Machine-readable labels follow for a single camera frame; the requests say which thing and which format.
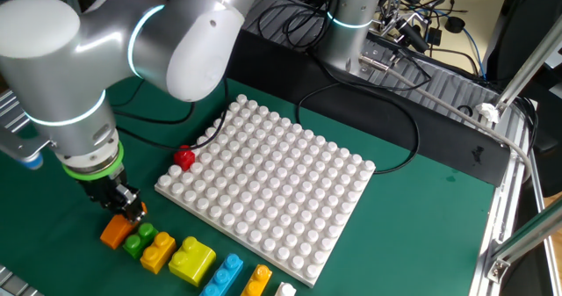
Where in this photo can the aluminium diagonal strut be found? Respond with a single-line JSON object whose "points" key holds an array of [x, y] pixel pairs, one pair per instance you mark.
{"points": [[531, 63], [527, 239]]}

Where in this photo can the red single-stud block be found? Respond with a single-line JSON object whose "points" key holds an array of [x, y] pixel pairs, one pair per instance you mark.
{"points": [[184, 160]]}

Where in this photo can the black round puck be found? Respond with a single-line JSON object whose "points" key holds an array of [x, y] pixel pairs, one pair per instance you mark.
{"points": [[454, 23]]}

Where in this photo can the green table mat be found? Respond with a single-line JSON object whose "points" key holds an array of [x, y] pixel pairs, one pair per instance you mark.
{"points": [[417, 225]]}

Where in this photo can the white four-stud block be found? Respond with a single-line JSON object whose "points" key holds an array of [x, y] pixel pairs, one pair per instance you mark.
{"points": [[285, 290]]}

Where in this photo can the yellow four-stud block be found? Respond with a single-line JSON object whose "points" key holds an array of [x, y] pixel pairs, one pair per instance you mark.
{"points": [[257, 283]]}

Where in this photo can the white studded baseplate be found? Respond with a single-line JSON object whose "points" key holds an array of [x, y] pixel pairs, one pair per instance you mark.
{"points": [[272, 195]]}

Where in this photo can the aluminium table frame rail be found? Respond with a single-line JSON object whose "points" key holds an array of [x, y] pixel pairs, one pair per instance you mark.
{"points": [[9, 111], [496, 225]]}

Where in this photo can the lime yellow large block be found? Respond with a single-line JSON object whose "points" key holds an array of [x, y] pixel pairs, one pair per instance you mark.
{"points": [[193, 263]]}

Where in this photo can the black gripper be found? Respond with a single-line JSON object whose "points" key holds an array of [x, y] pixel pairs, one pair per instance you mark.
{"points": [[98, 188]]}

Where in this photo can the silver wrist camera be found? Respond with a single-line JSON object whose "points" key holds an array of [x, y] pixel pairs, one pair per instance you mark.
{"points": [[26, 155]]}

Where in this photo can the orange curved block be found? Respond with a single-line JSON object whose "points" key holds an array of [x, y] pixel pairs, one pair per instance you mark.
{"points": [[114, 234]]}

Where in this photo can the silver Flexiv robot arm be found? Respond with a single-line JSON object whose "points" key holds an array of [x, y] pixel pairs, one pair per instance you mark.
{"points": [[66, 67]]}

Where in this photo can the light blue three-stud block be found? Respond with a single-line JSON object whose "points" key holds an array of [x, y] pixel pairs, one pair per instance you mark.
{"points": [[221, 278]]}

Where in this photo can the black camera on stand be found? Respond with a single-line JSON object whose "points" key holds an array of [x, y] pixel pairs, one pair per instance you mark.
{"points": [[412, 34]]}

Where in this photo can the yellow two-stud block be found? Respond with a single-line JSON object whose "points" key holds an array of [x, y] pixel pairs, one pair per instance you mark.
{"points": [[156, 256]]}

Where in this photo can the white crumpled tape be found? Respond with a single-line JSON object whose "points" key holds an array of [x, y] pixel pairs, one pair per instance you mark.
{"points": [[487, 111]]}

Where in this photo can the green two-stud block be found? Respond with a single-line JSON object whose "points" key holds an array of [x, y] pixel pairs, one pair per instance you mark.
{"points": [[134, 243]]}

